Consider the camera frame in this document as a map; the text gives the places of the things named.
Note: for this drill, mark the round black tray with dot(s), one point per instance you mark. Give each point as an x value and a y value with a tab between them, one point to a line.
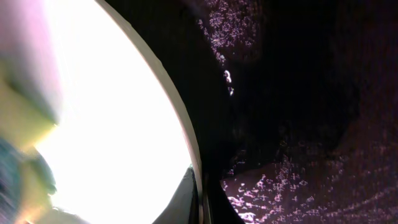
293	103

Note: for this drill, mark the green scrubbing sponge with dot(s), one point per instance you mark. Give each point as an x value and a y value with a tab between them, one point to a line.
27	182

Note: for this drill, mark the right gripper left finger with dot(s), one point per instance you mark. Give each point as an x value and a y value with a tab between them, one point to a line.
183	206

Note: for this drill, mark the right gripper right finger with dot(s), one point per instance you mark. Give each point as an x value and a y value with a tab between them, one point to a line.
221	211

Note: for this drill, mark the mint plate with three smears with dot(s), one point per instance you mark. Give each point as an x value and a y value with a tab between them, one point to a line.
123	139

